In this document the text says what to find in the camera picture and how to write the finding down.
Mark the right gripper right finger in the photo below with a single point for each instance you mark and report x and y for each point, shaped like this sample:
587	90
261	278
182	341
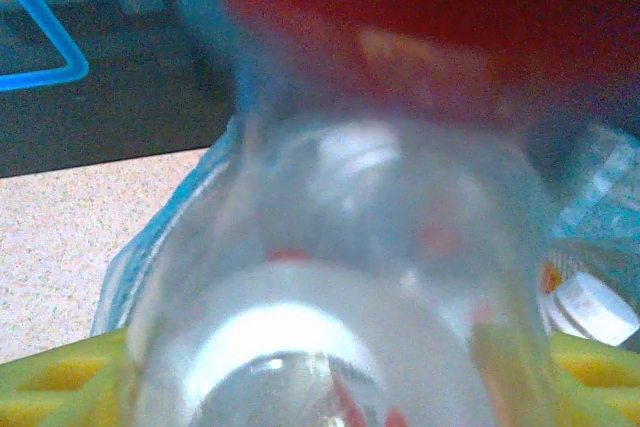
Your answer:
590	407

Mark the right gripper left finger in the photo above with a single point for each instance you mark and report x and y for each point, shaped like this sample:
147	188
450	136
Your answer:
75	362

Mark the clear bottle white cap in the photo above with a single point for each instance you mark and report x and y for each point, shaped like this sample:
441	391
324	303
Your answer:
595	307

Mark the red cap red label bottle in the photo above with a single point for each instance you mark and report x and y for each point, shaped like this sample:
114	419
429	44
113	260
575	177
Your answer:
350	247

